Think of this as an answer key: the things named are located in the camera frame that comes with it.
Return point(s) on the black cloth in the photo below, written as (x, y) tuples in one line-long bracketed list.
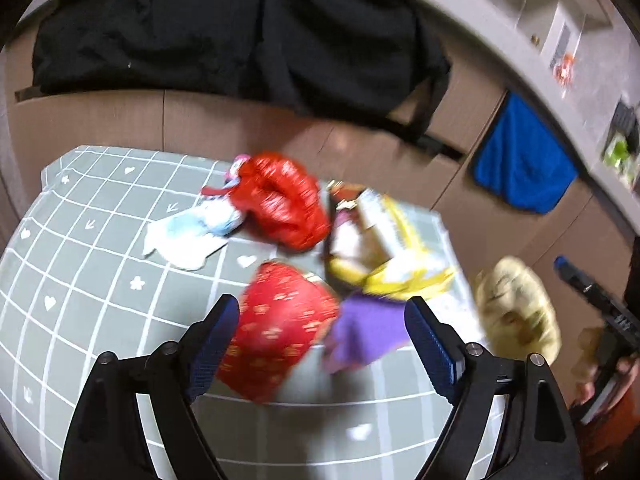
[(240, 35)]

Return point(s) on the green small item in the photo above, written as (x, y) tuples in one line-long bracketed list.
[(617, 152)]

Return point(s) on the white and blue wrapper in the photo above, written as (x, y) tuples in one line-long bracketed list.
[(185, 235)]

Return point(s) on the red plastic bag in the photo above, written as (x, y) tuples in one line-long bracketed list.
[(282, 200)]

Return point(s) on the yellow and white package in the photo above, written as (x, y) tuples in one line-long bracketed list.
[(385, 255)]

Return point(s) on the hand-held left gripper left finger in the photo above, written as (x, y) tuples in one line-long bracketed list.
[(215, 345)]

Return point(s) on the pink plastic packaging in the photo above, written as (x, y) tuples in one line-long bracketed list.
[(227, 180)]

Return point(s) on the white box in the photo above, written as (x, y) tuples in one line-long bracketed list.
[(556, 37)]

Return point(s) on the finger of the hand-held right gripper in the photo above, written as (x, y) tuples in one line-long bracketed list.
[(585, 285)]

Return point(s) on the person's right hand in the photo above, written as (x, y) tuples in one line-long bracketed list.
[(592, 360)]

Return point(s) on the green grid tablecloth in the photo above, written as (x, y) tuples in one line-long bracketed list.
[(90, 310)]

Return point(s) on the person's right forearm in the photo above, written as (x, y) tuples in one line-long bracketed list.
[(610, 440)]

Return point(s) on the blue cloth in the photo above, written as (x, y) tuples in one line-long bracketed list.
[(525, 160)]

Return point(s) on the orange small item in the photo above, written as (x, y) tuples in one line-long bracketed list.
[(564, 67)]

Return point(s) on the red patterned snack packet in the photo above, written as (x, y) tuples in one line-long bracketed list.
[(280, 325)]

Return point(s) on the purple cloth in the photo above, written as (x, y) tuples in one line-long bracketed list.
[(365, 330)]

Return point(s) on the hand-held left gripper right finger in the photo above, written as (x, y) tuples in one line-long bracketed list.
[(432, 345)]

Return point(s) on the black small device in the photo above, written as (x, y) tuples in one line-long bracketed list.
[(624, 119)]

